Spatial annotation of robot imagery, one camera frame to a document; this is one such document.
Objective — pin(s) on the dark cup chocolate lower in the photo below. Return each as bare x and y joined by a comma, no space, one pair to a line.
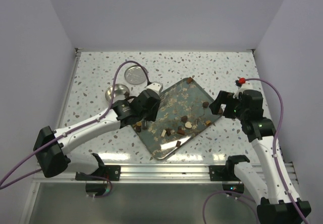
168,131

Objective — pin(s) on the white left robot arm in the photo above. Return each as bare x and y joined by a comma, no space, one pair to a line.
52,147

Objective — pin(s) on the white cube chocolate lower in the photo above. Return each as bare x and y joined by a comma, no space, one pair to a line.
163,133

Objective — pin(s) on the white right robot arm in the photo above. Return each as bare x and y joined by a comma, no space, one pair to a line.
275,195

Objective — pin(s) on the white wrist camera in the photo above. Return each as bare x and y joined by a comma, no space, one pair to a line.
155,86
242,85

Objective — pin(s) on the dark heart chocolate right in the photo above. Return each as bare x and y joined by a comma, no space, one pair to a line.
205,104

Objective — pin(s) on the metal serving tongs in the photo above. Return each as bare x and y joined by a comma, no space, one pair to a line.
164,96

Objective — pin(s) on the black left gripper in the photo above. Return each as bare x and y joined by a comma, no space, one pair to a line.
152,116

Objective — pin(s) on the round metal tin lid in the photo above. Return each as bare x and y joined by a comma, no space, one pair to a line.
135,75

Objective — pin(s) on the blossom pattern teal tray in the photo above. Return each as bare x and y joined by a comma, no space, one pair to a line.
182,99

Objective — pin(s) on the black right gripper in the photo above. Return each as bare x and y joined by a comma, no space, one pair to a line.
224,97

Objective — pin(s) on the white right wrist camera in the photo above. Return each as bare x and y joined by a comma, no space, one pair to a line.
242,85

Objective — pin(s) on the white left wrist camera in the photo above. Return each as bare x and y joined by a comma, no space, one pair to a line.
155,86

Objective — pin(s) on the round metal tin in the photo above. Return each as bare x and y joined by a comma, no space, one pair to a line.
118,94

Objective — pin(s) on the white heart chocolate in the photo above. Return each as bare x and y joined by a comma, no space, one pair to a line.
188,125

